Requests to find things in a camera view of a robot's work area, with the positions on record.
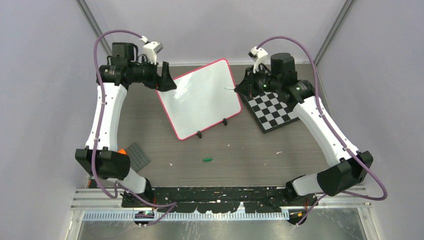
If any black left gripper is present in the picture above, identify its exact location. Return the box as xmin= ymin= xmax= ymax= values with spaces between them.
xmin=128 ymin=55 xmax=177 ymax=92

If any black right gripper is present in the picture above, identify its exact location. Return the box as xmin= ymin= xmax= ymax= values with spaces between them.
xmin=235 ymin=64 xmax=281 ymax=98

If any black and white chessboard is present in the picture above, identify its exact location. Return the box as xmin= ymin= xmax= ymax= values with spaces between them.
xmin=239 ymin=66 xmax=300 ymax=134

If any pink-framed whiteboard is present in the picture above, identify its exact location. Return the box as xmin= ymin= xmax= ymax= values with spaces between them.
xmin=156 ymin=58 xmax=242 ymax=141

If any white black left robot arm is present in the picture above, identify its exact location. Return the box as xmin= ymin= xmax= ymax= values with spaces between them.
xmin=75 ymin=41 xmax=177 ymax=207

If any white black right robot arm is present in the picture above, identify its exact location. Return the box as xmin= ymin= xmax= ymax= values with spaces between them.
xmin=234 ymin=49 xmax=374 ymax=205

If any small orange block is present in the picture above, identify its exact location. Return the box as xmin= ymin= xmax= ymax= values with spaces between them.
xmin=118 ymin=148 xmax=127 ymax=155

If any grey studded baseplate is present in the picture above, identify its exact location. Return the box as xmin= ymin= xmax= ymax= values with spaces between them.
xmin=124 ymin=142 xmax=151 ymax=172

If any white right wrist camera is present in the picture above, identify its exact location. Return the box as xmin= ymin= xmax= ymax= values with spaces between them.
xmin=248 ymin=46 xmax=269 ymax=73

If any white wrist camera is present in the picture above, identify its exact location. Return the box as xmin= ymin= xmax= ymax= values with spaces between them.
xmin=248 ymin=46 xmax=269 ymax=73
xmin=139 ymin=36 xmax=163 ymax=65

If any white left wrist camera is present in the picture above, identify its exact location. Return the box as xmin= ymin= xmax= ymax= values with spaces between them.
xmin=139 ymin=36 xmax=163 ymax=65

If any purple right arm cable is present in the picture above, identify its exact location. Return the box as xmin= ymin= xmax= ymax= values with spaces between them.
xmin=251 ymin=35 xmax=388 ymax=227

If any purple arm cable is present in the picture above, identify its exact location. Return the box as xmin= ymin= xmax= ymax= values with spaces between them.
xmin=251 ymin=35 xmax=388 ymax=227
xmin=92 ymin=29 xmax=178 ymax=227

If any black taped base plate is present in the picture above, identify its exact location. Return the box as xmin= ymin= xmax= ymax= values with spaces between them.
xmin=120 ymin=186 xmax=320 ymax=215

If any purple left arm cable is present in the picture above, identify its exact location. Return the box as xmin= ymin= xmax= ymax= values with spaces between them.
xmin=92 ymin=29 xmax=178 ymax=227

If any aluminium front rail frame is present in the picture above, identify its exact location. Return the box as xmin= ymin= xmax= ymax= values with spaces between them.
xmin=70 ymin=189 xmax=372 ymax=222

